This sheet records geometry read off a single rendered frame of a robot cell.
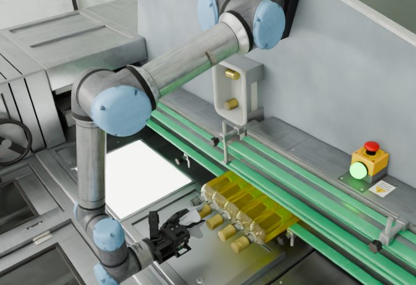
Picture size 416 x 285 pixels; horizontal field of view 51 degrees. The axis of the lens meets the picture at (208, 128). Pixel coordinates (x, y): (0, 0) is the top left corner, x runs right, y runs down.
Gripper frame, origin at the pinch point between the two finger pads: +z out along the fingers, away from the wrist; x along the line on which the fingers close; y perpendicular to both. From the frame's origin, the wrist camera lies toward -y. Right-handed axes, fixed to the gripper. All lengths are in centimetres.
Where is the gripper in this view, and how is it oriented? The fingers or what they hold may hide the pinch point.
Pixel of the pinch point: (199, 214)
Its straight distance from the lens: 139.1
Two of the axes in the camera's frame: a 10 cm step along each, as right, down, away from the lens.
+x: -0.7, -8.5, -5.3
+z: 7.9, -3.7, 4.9
